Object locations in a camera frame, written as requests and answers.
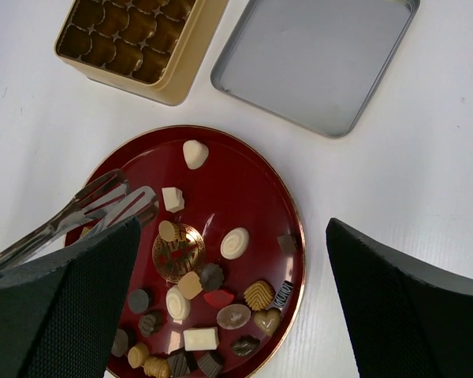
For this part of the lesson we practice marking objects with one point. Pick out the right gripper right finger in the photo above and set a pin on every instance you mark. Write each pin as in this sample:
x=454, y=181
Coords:
x=405, y=317

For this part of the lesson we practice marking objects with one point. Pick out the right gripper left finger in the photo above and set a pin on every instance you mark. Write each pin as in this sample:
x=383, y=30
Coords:
x=59, y=313

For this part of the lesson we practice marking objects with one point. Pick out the silver metal tongs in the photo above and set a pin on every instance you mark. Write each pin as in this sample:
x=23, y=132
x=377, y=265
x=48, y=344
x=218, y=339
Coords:
x=106, y=200

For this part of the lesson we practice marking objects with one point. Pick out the tan round chocolate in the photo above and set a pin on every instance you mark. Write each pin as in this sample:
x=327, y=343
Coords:
x=168, y=231

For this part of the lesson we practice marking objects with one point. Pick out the dark flower chocolate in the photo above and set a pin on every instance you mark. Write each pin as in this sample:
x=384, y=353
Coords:
x=211, y=277

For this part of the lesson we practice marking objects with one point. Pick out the white square chocolate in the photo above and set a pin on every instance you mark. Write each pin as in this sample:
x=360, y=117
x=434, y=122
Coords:
x=173, y=199

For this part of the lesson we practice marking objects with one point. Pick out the white oval swirl chocolate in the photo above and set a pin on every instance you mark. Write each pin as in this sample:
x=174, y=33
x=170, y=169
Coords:
x=234, y=244

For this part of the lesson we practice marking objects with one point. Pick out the white cone chocolate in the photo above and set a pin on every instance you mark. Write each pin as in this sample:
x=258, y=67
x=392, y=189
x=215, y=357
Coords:
x=195, y=154

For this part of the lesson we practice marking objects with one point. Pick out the dark round chocolate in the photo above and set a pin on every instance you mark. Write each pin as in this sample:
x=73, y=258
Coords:
x=139, y=300

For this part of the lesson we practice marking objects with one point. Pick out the caramel square chocolate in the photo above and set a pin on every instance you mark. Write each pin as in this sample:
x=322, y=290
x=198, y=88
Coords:
x=189, y=285

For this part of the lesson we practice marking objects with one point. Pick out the heart shaped chocolate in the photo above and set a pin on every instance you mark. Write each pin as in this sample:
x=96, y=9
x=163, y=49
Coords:
x=268, y=320

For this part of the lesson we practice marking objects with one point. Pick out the white rectangular chocolate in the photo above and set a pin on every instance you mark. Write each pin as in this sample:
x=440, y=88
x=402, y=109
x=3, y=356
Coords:
x=200, y=339

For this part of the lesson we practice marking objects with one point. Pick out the tan ridged chocolate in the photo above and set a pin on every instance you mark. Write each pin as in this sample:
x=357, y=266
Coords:
x=259, y=295

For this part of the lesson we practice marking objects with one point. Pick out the red lips chocolate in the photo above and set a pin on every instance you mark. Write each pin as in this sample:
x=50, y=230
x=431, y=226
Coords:
x=219, y=298

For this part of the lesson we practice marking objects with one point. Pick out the gold chocolate tin box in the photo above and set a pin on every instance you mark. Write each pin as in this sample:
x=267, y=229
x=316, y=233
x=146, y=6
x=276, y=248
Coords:
x=148, y=48

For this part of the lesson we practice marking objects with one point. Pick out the red round plate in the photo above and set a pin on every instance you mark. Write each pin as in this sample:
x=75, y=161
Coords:
x=226, y=272

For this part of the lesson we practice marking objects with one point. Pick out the silver tin lid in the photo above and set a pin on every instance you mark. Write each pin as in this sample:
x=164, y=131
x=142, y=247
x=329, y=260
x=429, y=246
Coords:
x=314, y=63

